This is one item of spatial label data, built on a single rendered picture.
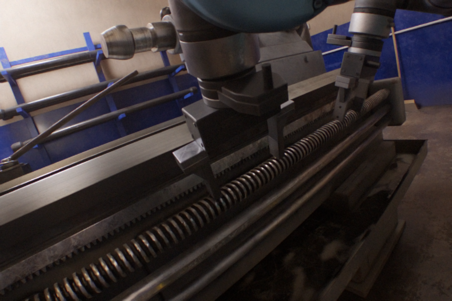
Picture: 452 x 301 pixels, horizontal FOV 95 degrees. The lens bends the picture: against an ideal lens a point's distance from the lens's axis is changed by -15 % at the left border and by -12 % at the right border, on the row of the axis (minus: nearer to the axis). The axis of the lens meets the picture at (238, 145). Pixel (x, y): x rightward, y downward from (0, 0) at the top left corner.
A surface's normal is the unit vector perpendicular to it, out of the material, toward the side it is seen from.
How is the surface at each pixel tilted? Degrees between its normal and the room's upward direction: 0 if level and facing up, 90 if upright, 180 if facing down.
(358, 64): 84
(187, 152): 24
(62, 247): 90
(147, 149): 36
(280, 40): 66
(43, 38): 90
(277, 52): 62
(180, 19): 102
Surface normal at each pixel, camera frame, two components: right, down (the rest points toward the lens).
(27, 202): 0.12, -0.75
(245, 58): 0.59, 0.42
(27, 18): 0.61, 0.01
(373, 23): -0.33, 0.39
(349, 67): -0.69, 0.26
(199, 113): -0.18, -0.77
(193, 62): -0.67, 0.55
